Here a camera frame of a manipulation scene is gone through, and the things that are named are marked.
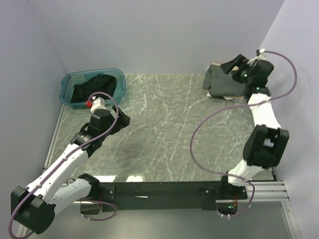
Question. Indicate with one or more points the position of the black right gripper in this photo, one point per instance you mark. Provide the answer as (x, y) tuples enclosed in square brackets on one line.
[(239, 60)]

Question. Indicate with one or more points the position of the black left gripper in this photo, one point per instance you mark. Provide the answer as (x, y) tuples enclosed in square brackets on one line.
[(123, 121)]

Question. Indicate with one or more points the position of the grey t-shirt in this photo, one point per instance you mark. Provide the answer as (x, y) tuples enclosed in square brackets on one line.
[(221, 83)]

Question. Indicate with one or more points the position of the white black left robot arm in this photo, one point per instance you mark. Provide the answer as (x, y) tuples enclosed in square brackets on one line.
[(36, 205)]

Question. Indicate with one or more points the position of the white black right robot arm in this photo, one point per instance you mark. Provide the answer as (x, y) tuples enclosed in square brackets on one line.
[(267, 142)]

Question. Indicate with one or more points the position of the black t-shirt in bin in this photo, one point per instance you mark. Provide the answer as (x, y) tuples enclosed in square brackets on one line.
[(100, 83)]

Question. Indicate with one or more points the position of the folded white black t-shirt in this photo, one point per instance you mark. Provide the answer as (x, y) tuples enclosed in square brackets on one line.
[(228, 98)]

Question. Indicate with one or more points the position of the teal plastic bin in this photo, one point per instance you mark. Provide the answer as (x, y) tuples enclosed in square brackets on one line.
[(67, 85)]

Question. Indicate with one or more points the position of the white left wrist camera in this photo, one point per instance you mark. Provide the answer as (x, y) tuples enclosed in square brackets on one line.
[(96, 104)]

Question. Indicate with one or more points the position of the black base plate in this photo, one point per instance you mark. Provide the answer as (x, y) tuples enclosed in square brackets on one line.
[(165, 195)]

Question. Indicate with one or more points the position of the aluminium rail frame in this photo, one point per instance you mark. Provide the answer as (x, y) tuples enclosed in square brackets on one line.
[(256, 192)]

